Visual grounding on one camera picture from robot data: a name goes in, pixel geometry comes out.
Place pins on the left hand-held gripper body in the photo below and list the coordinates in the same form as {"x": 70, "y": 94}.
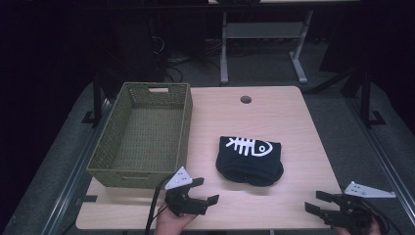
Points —
{"x": 186, "y": 204}

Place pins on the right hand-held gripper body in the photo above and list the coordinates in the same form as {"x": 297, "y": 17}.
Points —
{"x": 354, "y": 212}

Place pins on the black cloth with fishbone print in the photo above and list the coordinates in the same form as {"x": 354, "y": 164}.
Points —
{"x": 248, "y": 164}

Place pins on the green woven basket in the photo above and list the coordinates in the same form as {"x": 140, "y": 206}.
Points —
{"x": 148, "y": 137}

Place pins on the person's left hand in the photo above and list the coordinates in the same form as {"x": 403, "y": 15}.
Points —
{"x": 169, "y": 223}

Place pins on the person's right hand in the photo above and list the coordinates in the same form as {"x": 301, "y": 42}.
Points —
{"x": 373, "y": 230}

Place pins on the round grey table grommet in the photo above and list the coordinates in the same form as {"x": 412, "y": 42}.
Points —
{"x": 246, "y": 99}

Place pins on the black metal stand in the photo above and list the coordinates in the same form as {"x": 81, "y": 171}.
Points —
{"x": 367, "y": 101}
{"x": 97, "y": 101}

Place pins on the aluminium floor rail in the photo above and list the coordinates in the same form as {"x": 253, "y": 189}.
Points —
{"x": 75, "y": 176}
{"x": 385, "y": 163}

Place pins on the black table bracket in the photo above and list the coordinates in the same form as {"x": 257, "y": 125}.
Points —
{"x": 87, "y": 198}

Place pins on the grey metal desk frame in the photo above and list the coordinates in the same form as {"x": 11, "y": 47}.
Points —
{"x": 261, "y": 31}

